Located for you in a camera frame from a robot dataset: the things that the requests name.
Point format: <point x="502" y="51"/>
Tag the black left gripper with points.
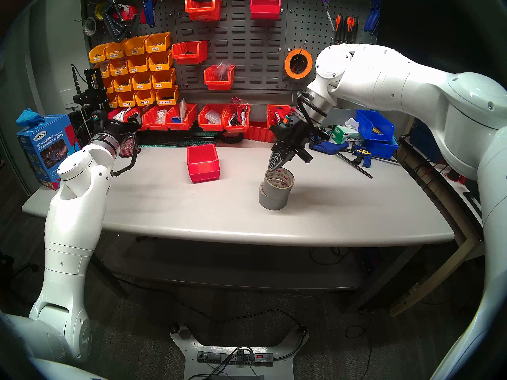
<point x="115" y="128"/>

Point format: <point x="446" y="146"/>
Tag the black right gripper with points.
<point x="295" y="133"/>

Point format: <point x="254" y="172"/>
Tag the red storage bin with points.
<point x="204" y="173"/>

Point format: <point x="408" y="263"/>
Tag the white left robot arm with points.
<point x="67" y="232"/>

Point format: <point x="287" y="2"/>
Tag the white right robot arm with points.
<point x="396" y="78"/>

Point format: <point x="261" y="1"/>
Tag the Kimtech tissue box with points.
<point x="348" y="137"/>

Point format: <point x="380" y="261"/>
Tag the blue cleaning cloths box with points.
<point x="43" y="153"/>

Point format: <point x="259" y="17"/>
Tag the white label bag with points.
<point x="121" y="114"/>

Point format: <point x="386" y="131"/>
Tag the yellow bin labelled M2.5-6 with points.
<point x="126" y="102"/>

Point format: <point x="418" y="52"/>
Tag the yellow bin labelled M2.5-5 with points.
<point x="145" y="100"/>

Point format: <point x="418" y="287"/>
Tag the yellow bin labelled M2.5-8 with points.
<point x="113" y="103"/>

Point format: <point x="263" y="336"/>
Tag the yellow bin labelled M3-12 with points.
<point x="122" y="86"/>

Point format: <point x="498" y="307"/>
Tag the yellow bin labelled M3-8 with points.
<point x="141" y="83"/>

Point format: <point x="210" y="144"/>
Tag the yellow bin labelled M4-0.7 HEX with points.
<point x="166" y="99"/>

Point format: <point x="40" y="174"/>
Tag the yellow screw bin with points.
<point x="106" y="71"/>
<point x="109" y="87"/>

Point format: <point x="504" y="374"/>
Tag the yellow bin labelled M3-6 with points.
<point x="163" y="81"/>

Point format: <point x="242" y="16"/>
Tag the tall clear plastic bag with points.
<point x="182" y="108"/>

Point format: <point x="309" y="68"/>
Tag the black metal stand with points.
<point x="89" y="97"/>

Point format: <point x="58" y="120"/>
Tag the yellow bin labelled M4X4X6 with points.
<point x="119" y="69"/>

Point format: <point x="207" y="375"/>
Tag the yellow bin labelled M4-6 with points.
<point x="138" y="66"/>

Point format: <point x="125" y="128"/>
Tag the black tape roll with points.
<point x="231" y="137"/>

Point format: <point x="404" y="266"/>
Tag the yellow bin labelled M3-4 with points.
<point x="160" y="63"/>

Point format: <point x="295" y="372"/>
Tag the black soldering iron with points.
<point x="78" y="86"/>

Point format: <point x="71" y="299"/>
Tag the yellow bin labelled M3X8 BAO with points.
<point x="115" y="54"/>

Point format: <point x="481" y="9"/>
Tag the green cutting mat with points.
<point x="206" y="133"/>

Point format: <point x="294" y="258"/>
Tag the yellow bin labelled M3X14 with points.
<point x="98" y="56"/>

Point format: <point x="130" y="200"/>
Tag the yellow bin labelled M3X6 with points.
<point x="157" y="46"/>

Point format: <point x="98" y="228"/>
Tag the blue plastic bin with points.
<point x="366" y="124"/>
<point x="382" y="149"/>

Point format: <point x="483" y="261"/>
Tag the orange tape roll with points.
<point x="287" y="66"/>

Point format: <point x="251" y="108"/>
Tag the dark grey C-clamp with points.
<point x="113" y="31"/>

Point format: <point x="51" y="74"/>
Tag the blue cloth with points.
<point x="29" y="117"/>

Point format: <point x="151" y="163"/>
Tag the clear tape roll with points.
<point x="85" y="27"/>

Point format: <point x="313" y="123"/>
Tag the red plastic tool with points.
<point x="130" y="13"/>

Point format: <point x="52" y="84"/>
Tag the yellow tape roll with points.
<point x="97" y="12"/>

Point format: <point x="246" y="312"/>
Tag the dark blue case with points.
<point x="420" y="137"/>

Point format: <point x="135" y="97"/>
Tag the orange black screwdriver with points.
<point x="348" y="27"/>
<point x="338" y="27"/>
<point x="355" y="30"/>

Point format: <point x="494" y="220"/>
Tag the deep red plastic bin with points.
<point x="265" y="12"/>

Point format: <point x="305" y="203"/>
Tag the purple scissors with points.
<point x="325" y="2"/>

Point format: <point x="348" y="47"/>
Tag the black chair base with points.
<point x="6" y="264"/>

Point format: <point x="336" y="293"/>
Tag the black power strip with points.
<point x="222" y="357"/>

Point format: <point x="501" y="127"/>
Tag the white wall switch plate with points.
<point x="67" y="98"/>

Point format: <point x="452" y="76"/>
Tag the grey pegboard wall panel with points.
<point x="257" y="66"/>

